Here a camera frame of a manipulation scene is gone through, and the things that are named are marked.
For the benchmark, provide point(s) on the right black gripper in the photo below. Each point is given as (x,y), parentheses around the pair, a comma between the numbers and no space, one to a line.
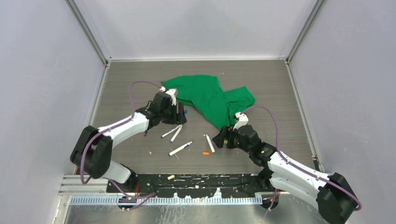
(219,139)

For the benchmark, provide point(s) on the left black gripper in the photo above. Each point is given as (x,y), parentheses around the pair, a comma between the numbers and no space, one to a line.
(177,119)

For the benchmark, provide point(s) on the white marker green tip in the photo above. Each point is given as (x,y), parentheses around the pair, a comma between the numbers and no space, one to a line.
(210,143)

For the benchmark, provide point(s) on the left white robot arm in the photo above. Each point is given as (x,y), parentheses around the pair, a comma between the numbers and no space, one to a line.
(93,150)

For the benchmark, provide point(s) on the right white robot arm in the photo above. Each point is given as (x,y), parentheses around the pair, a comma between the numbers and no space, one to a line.
(331,195)

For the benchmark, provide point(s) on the white marker blue tip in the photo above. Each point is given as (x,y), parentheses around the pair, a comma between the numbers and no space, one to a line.
(176,134)

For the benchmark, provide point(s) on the white marker blue end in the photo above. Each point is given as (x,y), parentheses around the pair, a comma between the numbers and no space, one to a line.
(173,152)

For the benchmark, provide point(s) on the green cloth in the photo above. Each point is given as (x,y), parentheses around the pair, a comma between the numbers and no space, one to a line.
(204,93)

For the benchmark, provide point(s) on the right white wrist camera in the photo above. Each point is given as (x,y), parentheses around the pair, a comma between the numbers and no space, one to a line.
(241,120)

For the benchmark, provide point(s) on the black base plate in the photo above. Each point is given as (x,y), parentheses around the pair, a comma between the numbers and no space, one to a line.
(200,185)

